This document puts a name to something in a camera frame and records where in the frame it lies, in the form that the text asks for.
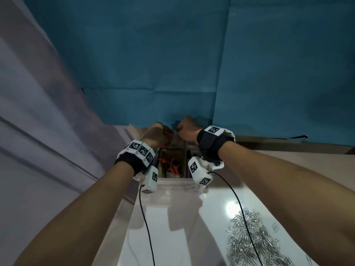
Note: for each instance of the person's left hand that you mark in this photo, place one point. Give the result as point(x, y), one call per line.
point(156, 135)

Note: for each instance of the person's right hand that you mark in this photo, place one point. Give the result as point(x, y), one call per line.
point(188, 128)

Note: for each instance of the clear plastic storage box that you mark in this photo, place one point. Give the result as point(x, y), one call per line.
point(172, 188)

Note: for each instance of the pile of silver paper clips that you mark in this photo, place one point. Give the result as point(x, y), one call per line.
point(255, 238)

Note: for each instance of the person's right forearm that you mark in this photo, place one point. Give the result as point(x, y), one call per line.
point(291, 196)

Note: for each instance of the person's left forearm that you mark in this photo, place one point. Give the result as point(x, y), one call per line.
point(72, 218)

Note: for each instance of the black wristband with marker tags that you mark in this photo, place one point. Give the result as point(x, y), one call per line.
point(136, 155)
point(212, 144)

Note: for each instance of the brown cardboard divider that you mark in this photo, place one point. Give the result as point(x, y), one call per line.
point(183, 157)

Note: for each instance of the blue backdrop cloth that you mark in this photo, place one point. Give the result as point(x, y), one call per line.
point(194, 52)

